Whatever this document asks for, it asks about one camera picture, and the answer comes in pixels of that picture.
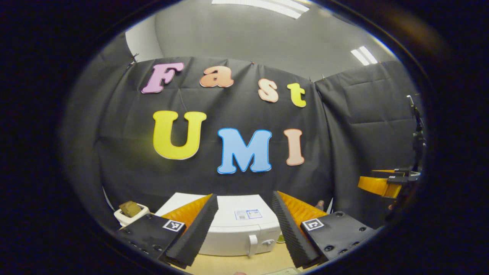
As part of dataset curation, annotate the white toaster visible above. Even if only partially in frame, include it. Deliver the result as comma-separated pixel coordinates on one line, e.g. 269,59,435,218
114,204,151,227

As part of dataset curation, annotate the white microwave oven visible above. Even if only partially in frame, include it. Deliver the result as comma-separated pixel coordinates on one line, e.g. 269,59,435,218
155,193,282,257

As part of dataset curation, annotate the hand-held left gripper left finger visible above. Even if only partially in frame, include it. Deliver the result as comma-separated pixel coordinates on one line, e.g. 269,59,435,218
115,194,219,268

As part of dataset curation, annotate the brown toast slice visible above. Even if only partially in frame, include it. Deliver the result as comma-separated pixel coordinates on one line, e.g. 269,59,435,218
118,201,142,218

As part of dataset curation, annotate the long ceiling light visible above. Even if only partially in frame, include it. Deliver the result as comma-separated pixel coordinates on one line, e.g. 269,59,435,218
211,0,310,19

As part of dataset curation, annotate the white power cable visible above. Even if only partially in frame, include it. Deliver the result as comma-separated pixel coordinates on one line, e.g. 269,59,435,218
102,186,115,212

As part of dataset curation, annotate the black backdrop cloth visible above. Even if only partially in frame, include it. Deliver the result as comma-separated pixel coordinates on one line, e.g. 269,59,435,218
59,32,425,233

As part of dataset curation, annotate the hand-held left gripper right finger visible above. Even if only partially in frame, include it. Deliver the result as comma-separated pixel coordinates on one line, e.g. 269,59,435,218
272,191,379,268

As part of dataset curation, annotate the black stand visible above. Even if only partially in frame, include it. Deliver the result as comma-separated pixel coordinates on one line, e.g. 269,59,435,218
406,95,427,172

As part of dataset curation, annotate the white square dotted plate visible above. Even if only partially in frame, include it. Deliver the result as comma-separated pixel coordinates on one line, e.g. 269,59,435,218
264,268,303,275

